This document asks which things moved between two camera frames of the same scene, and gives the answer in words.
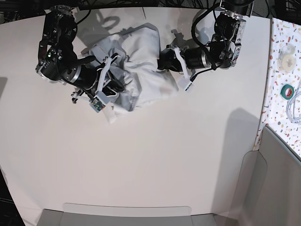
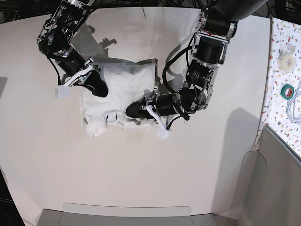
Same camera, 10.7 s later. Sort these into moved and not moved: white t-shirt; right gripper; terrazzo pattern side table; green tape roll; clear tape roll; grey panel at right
Moved: white t-shirt; right gripper
Not moved: green tape roll; clear tape roll; terrazzo pattern side table; grey panel at right
